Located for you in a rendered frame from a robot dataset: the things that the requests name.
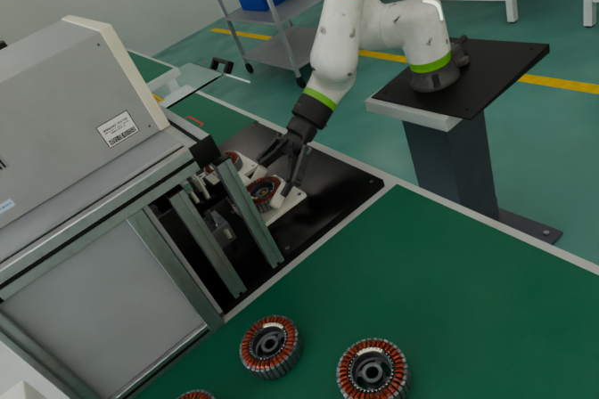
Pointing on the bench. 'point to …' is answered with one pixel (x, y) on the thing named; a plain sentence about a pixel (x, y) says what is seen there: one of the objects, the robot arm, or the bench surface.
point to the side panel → (110, 315)
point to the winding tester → (67, 110)
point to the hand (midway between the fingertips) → (265, 191)
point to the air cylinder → (219, 230)
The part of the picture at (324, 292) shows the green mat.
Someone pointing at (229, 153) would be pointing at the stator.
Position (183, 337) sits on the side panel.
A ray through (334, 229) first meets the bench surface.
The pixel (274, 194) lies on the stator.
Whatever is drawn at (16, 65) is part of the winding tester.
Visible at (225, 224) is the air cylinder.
